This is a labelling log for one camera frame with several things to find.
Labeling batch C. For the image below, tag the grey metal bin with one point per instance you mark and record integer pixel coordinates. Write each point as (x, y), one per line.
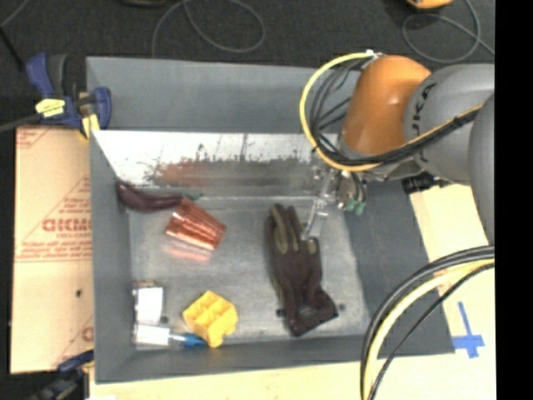
(250, 98)

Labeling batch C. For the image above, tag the purple toy eggplant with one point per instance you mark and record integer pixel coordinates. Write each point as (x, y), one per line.
(143, 201)

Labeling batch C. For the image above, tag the black cylinder on white bracket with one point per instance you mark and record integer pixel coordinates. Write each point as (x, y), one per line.
(418, 183)

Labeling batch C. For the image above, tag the brown cardboard board red print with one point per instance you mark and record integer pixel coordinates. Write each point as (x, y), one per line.
(50, 223)

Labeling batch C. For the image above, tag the clear bottle with blue cap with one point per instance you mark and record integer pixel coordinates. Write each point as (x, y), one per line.
(160, 336)

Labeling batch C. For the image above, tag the dark brown glove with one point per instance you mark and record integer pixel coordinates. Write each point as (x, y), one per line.
(295, 265)

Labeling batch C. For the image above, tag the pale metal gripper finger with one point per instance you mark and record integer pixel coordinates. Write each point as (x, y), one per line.
(322, 222)
(312, 222)

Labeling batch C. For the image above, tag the yellow gridded plastic block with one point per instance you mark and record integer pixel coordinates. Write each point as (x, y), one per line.
(210, 317)

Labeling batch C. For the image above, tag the clear box with white label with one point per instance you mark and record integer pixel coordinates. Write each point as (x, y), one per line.
(149, 304)

